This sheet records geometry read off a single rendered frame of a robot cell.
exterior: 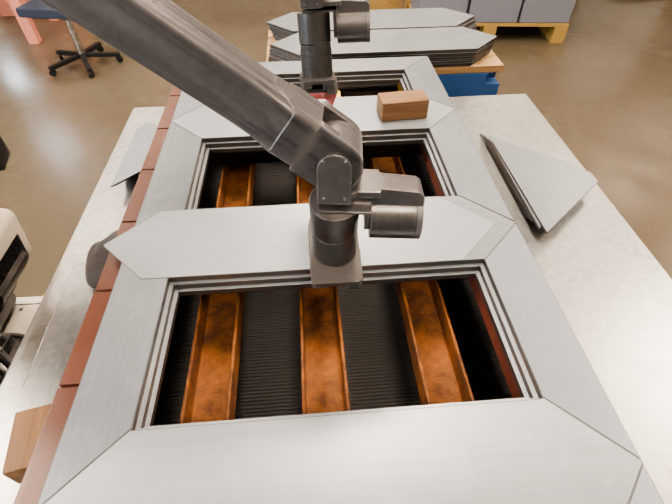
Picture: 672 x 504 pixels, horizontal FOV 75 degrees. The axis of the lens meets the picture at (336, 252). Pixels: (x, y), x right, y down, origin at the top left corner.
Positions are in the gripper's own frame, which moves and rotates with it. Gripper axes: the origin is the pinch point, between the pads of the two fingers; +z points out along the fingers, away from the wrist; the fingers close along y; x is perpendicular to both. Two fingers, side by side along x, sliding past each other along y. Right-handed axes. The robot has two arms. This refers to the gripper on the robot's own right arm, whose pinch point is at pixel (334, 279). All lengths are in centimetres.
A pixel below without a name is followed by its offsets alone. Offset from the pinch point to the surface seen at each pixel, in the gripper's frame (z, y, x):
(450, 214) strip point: 13.1, 19.5, -24.3
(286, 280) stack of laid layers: 11.5, 6.1, 8.2
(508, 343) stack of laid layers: 8.7, -8.7, -27.0
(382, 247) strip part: 11.1, 11.6, -9.6
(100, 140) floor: 134, 168, 129
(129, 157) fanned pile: 35, 60, 54
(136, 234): 12.1, 18.0, 36.7
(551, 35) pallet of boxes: 161, 290, -194
